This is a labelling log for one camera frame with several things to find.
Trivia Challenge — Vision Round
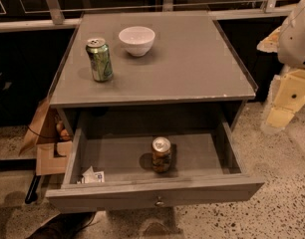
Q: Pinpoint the metal window railing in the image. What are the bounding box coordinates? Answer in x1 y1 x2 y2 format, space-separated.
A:
0 0 299 32

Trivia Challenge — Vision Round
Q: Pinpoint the metal drawer knob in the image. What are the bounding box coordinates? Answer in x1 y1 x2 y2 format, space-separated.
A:
154 196 164 207

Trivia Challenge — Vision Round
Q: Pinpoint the green soda can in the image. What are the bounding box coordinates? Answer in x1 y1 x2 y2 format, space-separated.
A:
86 38 113 82

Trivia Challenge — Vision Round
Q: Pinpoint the grey wooden cabinet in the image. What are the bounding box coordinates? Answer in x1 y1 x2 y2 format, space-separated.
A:
50 11 256 127

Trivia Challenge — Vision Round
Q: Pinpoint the white ceramic bowl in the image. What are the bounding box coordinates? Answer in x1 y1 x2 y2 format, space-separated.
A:
119 26 155 57

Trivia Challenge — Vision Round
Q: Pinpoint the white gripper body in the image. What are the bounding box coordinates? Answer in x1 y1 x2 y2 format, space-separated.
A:
273 69 305 113

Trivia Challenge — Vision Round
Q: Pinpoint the orange soda can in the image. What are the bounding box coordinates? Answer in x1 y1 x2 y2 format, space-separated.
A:
152 137 171 173

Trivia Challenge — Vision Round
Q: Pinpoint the black shoe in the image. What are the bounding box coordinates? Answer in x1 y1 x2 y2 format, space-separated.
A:
26 212 96 239

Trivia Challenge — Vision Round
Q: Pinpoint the open grey top drawer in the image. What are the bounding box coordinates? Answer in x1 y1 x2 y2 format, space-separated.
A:
46 112 264 213

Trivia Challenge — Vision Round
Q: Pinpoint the white paper packet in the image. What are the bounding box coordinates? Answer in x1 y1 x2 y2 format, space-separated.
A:
78 166 105 183

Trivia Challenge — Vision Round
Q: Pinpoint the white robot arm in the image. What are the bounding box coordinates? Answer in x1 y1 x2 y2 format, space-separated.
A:
257 0 305 134

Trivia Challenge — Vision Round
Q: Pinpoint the brown cardboard box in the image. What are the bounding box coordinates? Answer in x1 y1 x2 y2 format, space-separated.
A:
20 97 73 175

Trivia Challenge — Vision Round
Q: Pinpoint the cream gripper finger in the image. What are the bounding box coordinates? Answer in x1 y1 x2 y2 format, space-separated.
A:
256 27 280 53
260 75 294 134

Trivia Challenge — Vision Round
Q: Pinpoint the black cable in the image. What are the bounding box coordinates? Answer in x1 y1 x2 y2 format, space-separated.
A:
24 122 66 141

